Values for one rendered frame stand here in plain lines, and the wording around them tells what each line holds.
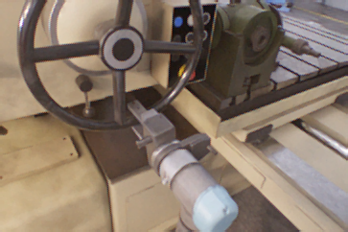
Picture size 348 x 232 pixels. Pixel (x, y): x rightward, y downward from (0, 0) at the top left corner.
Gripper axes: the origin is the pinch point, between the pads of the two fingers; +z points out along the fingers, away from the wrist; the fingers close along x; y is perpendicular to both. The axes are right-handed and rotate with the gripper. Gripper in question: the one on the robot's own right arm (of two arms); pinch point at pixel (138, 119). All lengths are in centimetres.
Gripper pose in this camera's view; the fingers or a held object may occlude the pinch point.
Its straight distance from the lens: 64.1
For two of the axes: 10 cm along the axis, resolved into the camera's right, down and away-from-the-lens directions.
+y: -8.4, 3.8, -3.8
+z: -5.4, -5.4, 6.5
